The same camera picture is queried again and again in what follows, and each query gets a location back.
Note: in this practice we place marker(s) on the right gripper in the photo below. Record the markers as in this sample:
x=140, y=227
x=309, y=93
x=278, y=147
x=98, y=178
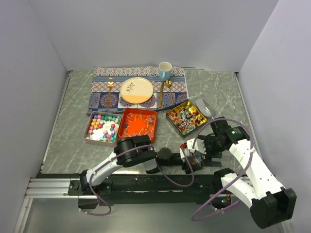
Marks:
x=207, y=139

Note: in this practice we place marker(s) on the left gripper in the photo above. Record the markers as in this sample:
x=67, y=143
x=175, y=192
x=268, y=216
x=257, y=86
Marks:
x=186, y=168

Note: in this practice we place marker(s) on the gold tin of lollipops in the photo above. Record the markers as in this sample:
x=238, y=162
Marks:
x=185, y=118

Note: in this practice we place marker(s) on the metal scoop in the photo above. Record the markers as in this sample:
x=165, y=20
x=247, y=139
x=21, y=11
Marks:
x=205, y=108

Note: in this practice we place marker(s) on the orange tin of lollipops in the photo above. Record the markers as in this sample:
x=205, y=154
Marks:
x=137, y=122

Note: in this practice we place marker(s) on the silver tin of star candies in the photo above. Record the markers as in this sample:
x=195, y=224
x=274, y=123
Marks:
x=102, y=129

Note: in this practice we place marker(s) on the clear jar lid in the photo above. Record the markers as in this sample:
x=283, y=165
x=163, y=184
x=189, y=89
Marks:
x=198, y=158

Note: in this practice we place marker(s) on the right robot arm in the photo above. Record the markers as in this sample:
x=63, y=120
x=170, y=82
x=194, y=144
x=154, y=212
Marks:
x=269, y=201

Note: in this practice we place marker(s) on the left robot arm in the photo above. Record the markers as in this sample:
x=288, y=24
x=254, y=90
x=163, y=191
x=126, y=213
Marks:
x=128, y=152

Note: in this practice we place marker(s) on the gold spoon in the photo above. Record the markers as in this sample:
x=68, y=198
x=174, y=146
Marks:
x=169, y=83

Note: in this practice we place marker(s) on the cream and orange plate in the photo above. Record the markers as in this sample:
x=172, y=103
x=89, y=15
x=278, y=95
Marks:
x=136, y=90

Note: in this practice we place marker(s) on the blue mug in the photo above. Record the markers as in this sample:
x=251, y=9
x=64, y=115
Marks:
x=165, y=70

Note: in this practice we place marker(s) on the patterned blue placemat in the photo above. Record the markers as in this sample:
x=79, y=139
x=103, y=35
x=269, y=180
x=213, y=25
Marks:
x=99, y=89

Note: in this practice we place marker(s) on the gold fork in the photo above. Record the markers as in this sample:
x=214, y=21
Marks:
x=110, y=86

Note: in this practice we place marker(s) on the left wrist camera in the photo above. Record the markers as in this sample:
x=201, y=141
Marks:
x=184, y=151

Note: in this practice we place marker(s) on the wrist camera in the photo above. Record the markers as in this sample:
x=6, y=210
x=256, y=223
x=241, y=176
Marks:
x=196, y=146
x=184, y=151

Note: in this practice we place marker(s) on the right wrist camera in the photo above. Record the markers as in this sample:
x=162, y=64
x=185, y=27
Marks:
x=196, y=146

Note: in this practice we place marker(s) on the aluminium rail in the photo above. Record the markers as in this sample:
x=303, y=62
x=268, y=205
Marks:
x=63, y=187

